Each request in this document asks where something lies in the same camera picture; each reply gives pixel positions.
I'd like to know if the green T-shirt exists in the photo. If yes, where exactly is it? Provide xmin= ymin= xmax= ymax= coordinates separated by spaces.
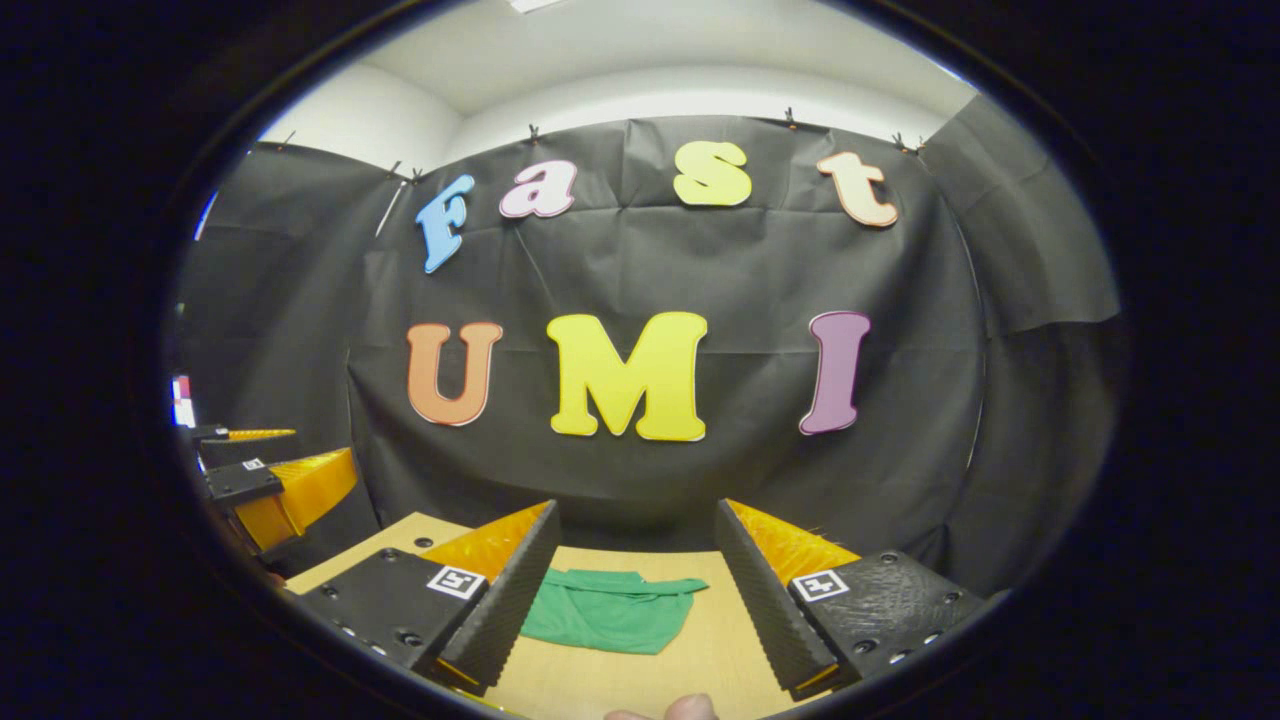
xmin=519 ymin=567 xmax=710 ymax=657

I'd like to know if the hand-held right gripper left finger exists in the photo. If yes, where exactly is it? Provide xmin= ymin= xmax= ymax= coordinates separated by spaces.
xmin=290 ymin=500 xmax=562 ymax=697

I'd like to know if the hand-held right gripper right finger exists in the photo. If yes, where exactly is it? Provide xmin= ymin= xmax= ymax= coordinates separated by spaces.
xmin=715 ymin=498 xmax=997 ymax=702

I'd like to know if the black backdrop cloth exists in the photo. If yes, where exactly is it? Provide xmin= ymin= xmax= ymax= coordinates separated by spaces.
xmin=165 ymin=95 xmax=1126 ymax=591

